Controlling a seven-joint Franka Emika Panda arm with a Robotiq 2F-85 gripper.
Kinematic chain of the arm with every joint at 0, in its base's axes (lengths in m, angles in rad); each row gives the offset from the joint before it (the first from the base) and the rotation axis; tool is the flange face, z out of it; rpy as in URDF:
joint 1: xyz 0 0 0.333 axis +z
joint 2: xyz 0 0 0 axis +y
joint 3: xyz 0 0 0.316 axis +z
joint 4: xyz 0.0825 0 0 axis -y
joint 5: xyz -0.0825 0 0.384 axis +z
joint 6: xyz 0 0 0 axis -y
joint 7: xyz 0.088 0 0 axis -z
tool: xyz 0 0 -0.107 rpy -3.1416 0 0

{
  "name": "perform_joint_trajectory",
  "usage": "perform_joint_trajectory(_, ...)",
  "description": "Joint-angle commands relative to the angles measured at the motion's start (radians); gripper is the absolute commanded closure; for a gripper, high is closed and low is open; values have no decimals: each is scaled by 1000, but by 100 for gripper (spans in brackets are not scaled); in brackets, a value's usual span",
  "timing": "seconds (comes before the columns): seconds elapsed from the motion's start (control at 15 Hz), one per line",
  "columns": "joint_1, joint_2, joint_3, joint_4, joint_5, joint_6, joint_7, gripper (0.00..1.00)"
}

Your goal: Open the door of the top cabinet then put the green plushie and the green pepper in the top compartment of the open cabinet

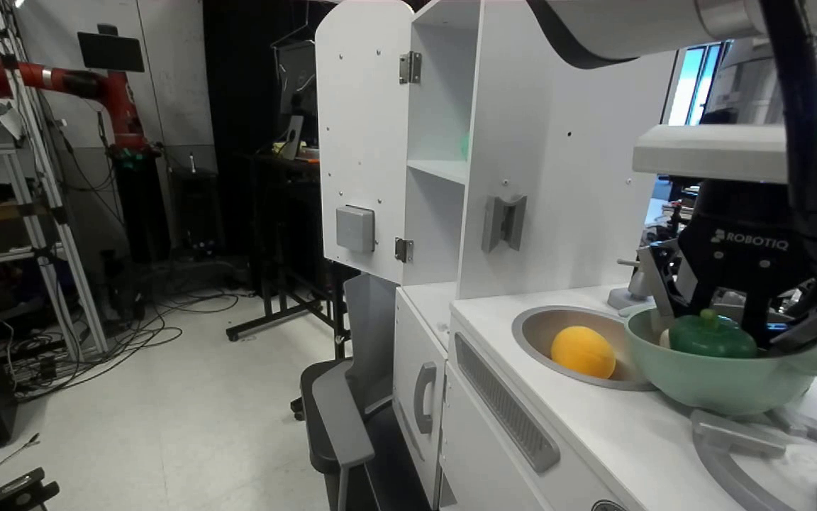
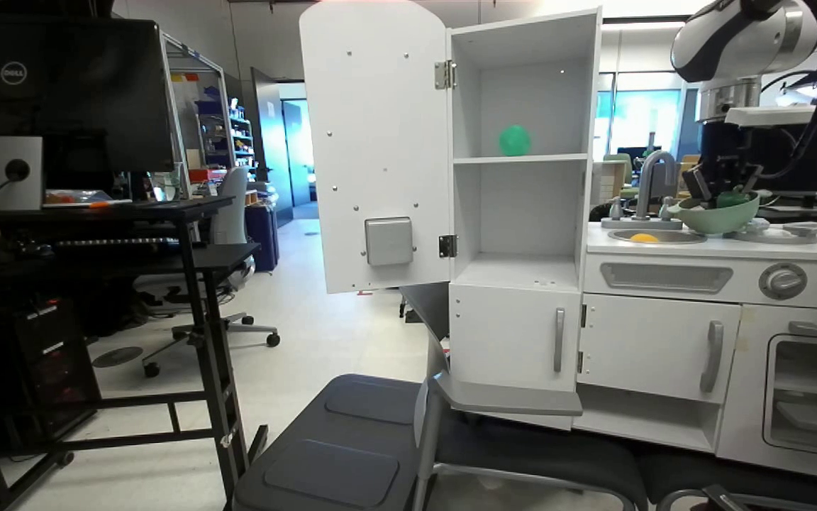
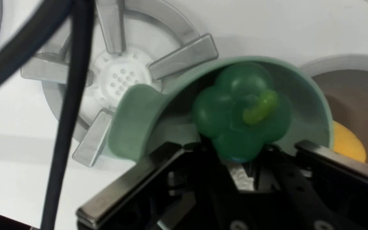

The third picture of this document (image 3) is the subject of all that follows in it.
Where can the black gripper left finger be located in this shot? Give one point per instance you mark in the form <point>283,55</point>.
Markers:
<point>133,183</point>

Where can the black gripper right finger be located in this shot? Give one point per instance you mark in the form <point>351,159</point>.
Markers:
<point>332,187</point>

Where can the mint green toy pot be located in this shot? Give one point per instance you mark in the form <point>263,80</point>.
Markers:
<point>133,123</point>

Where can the yellow plushie ball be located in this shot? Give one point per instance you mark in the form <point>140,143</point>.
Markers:
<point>350,145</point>

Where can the grey round sink basin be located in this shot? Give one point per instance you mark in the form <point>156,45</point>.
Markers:
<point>363,85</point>

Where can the white toy kitchen unit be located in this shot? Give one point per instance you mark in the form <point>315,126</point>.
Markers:
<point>277,26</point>

